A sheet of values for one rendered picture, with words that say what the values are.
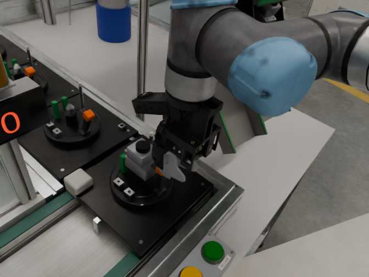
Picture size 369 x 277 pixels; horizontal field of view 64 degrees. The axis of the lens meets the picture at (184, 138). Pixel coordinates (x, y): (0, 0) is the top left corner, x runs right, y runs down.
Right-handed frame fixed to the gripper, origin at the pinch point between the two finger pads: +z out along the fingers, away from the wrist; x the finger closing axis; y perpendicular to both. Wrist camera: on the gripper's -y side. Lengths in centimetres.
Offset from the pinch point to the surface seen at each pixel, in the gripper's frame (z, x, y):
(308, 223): 107, 105, 33
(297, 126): 21, 65, 8
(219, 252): 10.1, -1.2, 15.8
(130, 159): 1.3, -2.2, -8.2
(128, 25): 14, 62, -79
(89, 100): 10.3, 10.7, -39.6
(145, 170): 1.8, -1.9, -4.2
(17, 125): -12.0, -18.2, -16.0
